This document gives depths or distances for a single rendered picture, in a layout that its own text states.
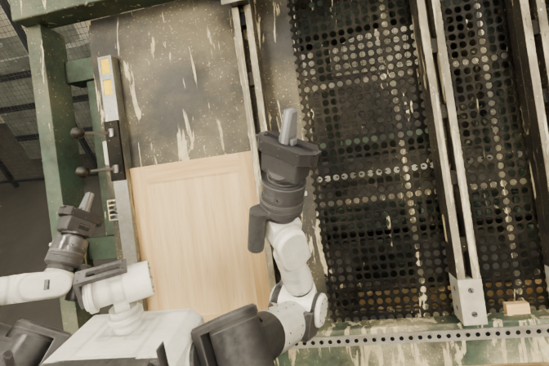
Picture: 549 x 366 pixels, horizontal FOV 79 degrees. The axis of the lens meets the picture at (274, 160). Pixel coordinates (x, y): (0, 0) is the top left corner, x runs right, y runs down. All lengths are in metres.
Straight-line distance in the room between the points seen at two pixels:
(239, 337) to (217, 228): 0.55
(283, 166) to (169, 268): 0.72
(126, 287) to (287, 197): 0.33
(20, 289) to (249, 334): 0.60
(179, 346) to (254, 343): 0.13
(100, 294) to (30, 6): 1.02
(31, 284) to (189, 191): 0.47
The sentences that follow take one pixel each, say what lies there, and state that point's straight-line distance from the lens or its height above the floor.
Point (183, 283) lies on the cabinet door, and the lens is 1.21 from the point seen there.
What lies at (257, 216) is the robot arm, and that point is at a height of 1.47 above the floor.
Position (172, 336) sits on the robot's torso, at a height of 1.35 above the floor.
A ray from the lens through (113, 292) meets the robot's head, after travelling 0.70.
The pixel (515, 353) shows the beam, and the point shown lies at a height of 0.83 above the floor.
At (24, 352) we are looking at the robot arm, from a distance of 0.86.
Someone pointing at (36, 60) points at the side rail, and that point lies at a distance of 1.45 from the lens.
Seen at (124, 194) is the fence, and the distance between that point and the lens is 1.22.
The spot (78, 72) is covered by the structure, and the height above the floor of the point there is 1.66.
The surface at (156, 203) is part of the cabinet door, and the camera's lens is 1.19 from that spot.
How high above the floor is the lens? 1.87
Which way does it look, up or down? 31 degrees down
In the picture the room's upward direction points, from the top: 13 degrees counter-clockwise
